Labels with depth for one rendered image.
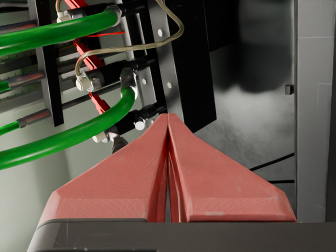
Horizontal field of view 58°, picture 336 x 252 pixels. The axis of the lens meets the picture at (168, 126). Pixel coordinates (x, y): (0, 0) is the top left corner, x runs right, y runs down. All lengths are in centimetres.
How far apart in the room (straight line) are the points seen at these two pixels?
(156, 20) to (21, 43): 26
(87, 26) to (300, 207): 36
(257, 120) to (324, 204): 21
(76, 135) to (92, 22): 9
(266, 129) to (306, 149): 18
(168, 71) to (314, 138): 22
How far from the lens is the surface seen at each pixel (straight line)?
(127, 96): 31
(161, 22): 46
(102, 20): 27
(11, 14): 69
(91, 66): 45
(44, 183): 76
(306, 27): 37
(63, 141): 25
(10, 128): 61
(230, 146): 66
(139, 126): 45
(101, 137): 45
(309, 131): 40
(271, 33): 53
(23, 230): 79
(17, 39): 24
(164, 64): 48
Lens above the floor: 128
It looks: 35 degrees down
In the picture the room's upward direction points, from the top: 119 degrees counter-clockwise
